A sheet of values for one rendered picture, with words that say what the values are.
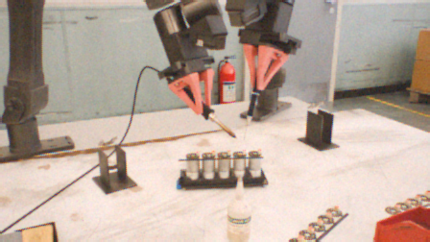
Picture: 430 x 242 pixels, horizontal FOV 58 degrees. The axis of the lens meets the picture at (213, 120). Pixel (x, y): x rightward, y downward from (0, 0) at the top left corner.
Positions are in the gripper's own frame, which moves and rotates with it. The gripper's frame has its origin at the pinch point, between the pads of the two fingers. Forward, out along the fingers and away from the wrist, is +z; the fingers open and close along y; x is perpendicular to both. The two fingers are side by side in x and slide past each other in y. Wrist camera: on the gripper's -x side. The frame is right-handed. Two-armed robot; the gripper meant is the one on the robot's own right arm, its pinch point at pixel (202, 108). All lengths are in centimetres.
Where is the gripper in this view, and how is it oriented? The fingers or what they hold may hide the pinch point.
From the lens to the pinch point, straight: 74.7
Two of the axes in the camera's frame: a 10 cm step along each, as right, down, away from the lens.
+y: 6.4, -2.3, 7.3
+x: -6.9, 2.6, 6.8
